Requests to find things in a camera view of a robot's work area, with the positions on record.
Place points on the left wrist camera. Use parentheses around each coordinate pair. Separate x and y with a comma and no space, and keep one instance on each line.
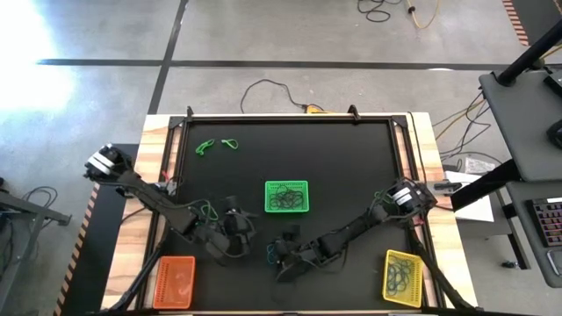
(232,205)

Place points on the gray keyboard desk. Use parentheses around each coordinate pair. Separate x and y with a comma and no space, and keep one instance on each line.
(518,189)

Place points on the black pole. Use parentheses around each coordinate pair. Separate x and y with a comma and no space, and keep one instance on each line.
(527,59)

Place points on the orange plastic basket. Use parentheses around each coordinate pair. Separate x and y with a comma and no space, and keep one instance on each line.
(175,283)

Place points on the clear plastic bag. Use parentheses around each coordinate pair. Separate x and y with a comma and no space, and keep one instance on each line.
(479,166)

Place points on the white paper sheet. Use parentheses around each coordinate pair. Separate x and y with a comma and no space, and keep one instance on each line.
(478,211)

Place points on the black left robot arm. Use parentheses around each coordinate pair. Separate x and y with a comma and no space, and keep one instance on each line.
(153,202)

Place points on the black backlit keyboard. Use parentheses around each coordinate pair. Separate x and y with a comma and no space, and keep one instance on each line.
(551,221)

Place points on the red tag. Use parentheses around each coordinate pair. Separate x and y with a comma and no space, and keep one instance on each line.
(165,175)

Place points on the small black floor object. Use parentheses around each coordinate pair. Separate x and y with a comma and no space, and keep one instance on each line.
(510,265)

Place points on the yellow plastic basket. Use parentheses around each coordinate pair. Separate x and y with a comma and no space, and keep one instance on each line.
(417,298)

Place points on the black computer mouse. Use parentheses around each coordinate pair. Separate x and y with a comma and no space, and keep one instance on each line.
(556,134)

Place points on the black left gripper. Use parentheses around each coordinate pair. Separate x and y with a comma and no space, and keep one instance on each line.
(232,237)

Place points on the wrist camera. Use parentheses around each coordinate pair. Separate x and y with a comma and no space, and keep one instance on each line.
(232,205)
(290,234)

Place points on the black desk leg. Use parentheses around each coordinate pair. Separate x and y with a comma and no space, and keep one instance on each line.
(518,246)

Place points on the black aluminium table frame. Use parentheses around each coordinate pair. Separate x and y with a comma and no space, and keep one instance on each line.
(285,117)

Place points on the black hazard-striped floor mat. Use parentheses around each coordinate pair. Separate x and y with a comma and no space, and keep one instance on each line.
(540,13)
(94,246)

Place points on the gray desk top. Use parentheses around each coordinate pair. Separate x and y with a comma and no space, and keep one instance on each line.
(522,127)

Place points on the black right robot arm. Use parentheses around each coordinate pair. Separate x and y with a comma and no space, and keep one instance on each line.
(351,230)

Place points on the tangle of dark rubber bands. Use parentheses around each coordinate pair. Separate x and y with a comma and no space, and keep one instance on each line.
(287,199)

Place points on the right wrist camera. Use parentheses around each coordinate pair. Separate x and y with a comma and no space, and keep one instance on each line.
(290,234)

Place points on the yellow power plug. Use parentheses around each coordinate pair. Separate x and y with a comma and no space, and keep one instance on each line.
(315,109)

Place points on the black desk device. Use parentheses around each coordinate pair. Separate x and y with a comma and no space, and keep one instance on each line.
(554,83)

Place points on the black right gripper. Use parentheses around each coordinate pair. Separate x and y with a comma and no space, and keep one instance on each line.
(294,261)

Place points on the green plastic basket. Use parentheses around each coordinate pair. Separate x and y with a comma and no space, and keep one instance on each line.
(285,184)

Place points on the black table mat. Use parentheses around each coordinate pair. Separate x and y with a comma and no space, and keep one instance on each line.
(272,153)

